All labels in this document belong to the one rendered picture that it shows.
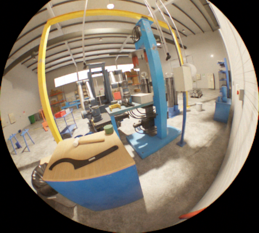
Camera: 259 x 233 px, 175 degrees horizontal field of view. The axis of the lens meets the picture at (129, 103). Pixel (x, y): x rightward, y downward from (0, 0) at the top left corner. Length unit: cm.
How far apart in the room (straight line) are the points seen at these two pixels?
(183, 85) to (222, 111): 203
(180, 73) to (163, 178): 167
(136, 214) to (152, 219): 21
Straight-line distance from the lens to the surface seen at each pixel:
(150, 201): 140
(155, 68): 161
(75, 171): 66
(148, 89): 197
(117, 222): 143
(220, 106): 311
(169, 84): 317
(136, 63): 218
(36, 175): 158
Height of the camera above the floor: 138
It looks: 12 degrees down
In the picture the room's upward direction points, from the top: 10 degrees counter-clockwise
